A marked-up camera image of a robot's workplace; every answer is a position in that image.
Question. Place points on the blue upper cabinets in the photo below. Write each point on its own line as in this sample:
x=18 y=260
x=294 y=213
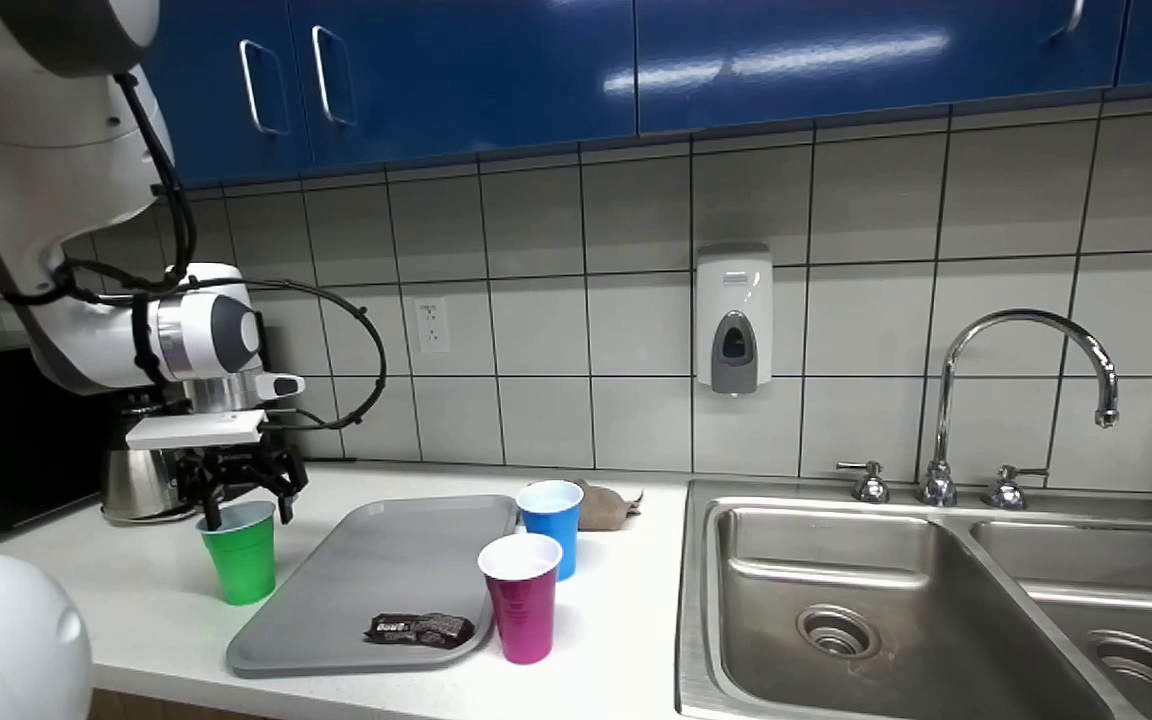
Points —
x=294 y=90

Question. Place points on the dark candy bar wrapper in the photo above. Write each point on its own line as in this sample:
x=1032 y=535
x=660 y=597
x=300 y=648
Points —
x=428 y=628

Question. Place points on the chrome kitchen faucet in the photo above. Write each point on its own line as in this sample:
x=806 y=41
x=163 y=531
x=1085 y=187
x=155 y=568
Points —
x=974 y=399

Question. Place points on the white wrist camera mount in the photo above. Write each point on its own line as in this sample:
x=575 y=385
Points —
x=208 y=430

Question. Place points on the blue plastic cup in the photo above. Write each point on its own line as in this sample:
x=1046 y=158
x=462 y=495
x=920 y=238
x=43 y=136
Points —
x=553 y=511

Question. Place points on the steel coffee maker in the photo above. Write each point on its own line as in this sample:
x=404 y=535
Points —
x=136 y=484

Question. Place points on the white wall outlet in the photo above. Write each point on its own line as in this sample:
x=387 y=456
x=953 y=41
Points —
x=435 y=332

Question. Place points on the white rounded robot base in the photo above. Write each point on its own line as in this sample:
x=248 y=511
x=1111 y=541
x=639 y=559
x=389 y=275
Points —
x=45 y=658

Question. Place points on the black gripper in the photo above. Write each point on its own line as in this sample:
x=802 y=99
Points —
x=219 y=474

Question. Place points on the black microwave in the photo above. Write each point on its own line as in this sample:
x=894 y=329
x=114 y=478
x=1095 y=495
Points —
x=48 y=447

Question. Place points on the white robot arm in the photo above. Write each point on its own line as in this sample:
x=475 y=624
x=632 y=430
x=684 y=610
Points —
x=85 y=151

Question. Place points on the magenta plastic cup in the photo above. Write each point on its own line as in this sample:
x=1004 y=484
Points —
x=522 y=584

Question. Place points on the green plastic cup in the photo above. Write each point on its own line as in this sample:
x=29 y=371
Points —
x=241 y=550

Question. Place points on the stainless steel sink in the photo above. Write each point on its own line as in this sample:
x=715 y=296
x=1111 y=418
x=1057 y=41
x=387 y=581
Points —
x=806 y=604

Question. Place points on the white soap dispenser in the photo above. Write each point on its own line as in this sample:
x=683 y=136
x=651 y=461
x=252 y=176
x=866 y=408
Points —
x=733 y=321

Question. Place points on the grey plastic tray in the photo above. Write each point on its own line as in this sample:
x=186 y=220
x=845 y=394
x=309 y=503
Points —
x=380 y=563

